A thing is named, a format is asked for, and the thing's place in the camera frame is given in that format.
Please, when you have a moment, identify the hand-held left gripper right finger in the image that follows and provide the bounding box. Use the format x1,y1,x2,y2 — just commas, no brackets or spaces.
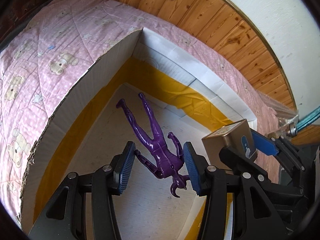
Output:
183,141,284,240

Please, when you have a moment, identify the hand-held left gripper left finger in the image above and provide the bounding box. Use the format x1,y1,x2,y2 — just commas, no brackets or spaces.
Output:
29,141,137,240

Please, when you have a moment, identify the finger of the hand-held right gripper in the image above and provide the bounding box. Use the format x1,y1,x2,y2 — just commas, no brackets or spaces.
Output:
219,146,272,182
251,129,309,173

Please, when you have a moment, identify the small gold box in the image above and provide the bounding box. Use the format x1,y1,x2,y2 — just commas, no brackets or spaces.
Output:
201,119,258,165

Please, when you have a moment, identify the purple toy figure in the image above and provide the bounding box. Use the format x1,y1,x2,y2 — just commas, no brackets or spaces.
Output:
116,93,189,198

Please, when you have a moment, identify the white cardboard box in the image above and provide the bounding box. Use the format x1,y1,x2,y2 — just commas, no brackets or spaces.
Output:
19,27,258,240

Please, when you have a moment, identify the glass bottle with metal cap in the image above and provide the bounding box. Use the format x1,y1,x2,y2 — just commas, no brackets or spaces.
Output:
267,121,300,140

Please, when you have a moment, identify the clear bubble wrap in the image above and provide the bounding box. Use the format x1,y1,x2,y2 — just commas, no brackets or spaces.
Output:
260,90,300,125

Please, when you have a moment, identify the blue plastic strip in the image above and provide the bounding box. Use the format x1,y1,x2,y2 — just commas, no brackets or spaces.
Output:
296,105,320,132

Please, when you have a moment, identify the pink bear printed blanket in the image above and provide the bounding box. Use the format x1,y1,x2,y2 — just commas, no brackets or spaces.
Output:
0,0,283,205

